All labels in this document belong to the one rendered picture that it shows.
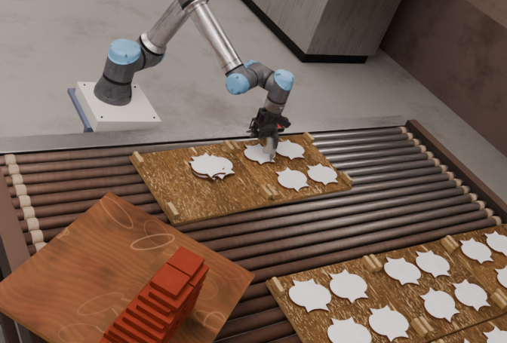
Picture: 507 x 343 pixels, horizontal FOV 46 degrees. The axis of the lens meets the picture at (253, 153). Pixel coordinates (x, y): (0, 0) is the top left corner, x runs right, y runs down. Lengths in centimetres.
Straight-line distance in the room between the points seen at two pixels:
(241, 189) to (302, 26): 349
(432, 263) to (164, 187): 100
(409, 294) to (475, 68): 396
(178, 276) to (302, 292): 59
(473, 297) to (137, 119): 140
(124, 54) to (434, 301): 142
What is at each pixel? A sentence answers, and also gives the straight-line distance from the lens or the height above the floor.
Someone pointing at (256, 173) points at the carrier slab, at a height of 94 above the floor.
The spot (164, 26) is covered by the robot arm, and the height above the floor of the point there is 126.
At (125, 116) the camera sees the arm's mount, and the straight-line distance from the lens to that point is 237.
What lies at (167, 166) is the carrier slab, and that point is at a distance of 215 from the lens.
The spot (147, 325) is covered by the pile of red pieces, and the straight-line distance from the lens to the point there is 141.
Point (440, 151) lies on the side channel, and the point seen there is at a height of 95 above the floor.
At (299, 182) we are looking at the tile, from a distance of 230.
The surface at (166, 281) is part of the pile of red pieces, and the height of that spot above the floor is 122.
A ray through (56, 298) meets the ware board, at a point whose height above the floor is 104.
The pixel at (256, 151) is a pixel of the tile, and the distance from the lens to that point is 237.
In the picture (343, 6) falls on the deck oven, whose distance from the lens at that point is 542.
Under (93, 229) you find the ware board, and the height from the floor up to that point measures 104.
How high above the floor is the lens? 225
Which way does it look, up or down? 34 degrees down
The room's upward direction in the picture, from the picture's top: 22 degrees clockwise
